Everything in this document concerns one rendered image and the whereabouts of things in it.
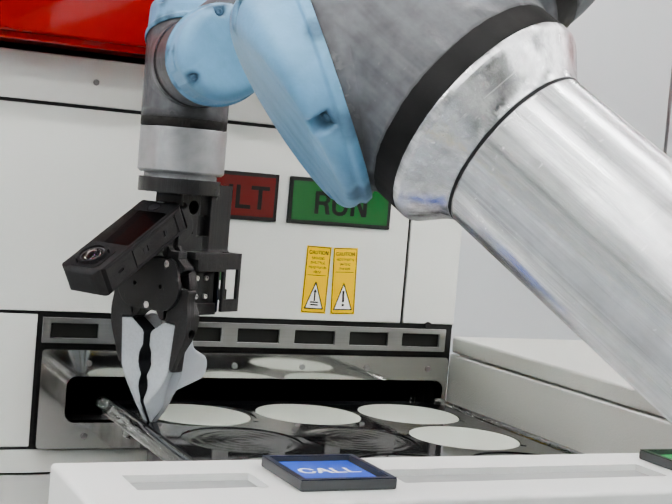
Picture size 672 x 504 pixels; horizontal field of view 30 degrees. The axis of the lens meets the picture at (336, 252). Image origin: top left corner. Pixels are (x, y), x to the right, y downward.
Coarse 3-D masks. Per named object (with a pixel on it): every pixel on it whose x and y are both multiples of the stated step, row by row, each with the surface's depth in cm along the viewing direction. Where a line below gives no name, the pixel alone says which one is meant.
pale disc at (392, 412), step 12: (360, 408) 125; (372, 408) 125; (384, 408) 126; (396, 408) 126; (408, 408) 127; (420, 408) 127; (396, 420) 120; (408, 420) 120; (420, 420) 121; (432, 420) 121; (444, 420) 122; (456, 420) 122
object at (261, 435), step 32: (256, 416) 116; (192, 448) 100; (224, 448) 101; (256, 448) 102; (288, 448) 103; (320, 448) 104; (352, 448) 105; (384, 448) 107; (416, 448) 108; (448, 448) 108; (512, 448) 111; (544, 448) 112
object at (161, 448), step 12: (108, 408) 114; (120, 408) 112; (120, 420) 109; (132, 420) 108; (132, 432) 106; (144, 432) 104; (144, 444) 103; (156, 444) 100; (168, 444) 99; (168, 456) 97; (180, 456) 96
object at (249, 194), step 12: (228, 180) 125; (240, 180) 125; (252, 180) 126; (264, 180) 127; (240, 192) 126; (252, 192) 126; (264, 192) 127; (240, 204) 126; (252, 204) 126; (264, 204) 127; (264, 216) 127
